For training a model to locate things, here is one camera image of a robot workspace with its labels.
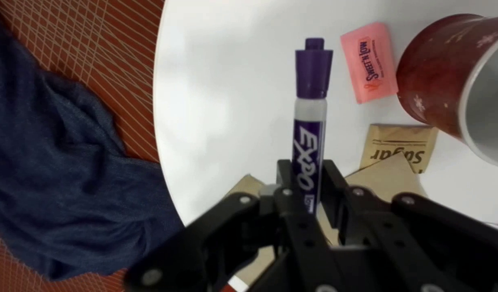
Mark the blue Expo marker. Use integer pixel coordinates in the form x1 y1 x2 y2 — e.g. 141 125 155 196
290 36 335 216

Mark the brown sugar packet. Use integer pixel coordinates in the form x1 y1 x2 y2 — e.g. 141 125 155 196
358 122 439 175

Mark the pink sweetener packet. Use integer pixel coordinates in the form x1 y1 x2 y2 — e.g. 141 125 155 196
339 21 399 105

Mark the red mug white inside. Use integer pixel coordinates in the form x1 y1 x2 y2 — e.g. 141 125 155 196
394 13 498 169

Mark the brown paper napkin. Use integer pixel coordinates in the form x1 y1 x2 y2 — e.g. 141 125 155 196
342 153 430 204

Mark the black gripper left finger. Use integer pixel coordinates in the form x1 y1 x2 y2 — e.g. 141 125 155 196
123 159 335 292

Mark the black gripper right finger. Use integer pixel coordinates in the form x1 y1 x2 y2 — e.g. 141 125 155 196
316 159 498 292

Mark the orange patterned sofa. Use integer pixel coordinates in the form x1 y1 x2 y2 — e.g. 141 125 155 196
0 0 168 292

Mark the dark blue cloth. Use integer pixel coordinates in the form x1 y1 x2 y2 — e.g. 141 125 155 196
0 5 185 282

